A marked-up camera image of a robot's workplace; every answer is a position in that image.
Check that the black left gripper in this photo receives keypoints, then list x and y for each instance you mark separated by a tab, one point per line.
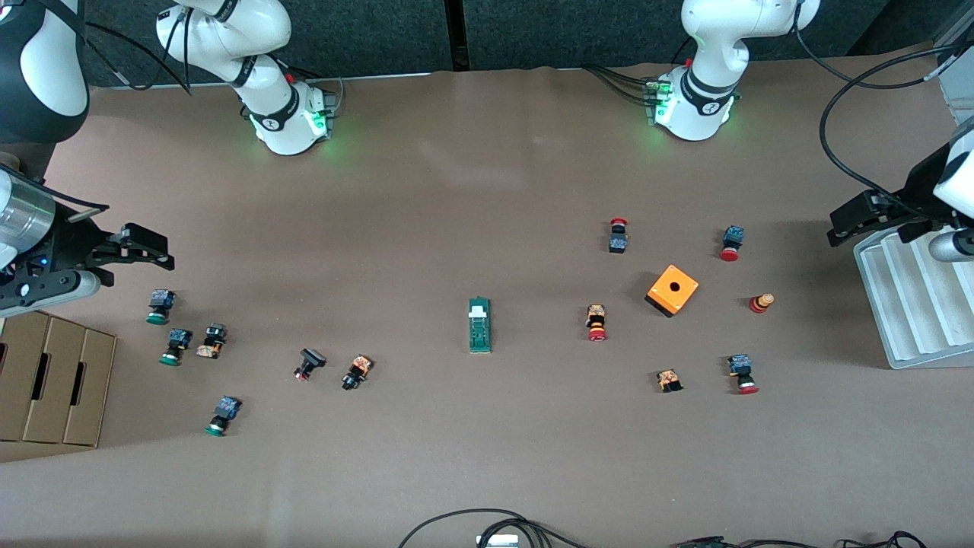
918	190

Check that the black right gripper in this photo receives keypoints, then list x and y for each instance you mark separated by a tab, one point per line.
67	245

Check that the green load switch white lever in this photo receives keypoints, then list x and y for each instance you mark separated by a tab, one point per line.
479	335

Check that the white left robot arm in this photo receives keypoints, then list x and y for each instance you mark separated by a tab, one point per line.
723	23

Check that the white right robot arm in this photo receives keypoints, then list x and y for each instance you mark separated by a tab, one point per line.
228	30

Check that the green button blue block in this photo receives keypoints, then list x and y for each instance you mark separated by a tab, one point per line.
161	301
179	339
227	408

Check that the black button orange block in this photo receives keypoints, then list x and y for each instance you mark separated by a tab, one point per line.
359	368
211	342

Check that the white ribbed tray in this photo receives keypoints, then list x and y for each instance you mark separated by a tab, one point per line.
913	320

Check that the cardboard compartment box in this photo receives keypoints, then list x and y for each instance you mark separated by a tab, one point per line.
57	342

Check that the red button blue block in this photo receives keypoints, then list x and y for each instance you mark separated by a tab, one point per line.
733	236
740	365

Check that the red orange button head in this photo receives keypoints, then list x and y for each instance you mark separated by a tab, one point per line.
759	304

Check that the grey side cabinet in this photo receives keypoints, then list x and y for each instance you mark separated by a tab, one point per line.
960	84

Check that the black rectangular indicator light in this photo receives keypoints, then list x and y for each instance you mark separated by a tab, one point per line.
312	358

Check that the red button black block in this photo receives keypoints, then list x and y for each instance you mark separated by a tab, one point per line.
618	243

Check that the orange contact block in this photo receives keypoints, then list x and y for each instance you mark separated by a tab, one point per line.
669	379

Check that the red mushroom button orange block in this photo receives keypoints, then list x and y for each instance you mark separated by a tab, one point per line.
596	316

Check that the black connector plug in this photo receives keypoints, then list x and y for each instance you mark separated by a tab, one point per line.
704	543

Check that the small white device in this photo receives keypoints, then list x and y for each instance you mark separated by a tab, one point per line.
498	541

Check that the orange button enclosure box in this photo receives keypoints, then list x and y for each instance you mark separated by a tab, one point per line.
663	293

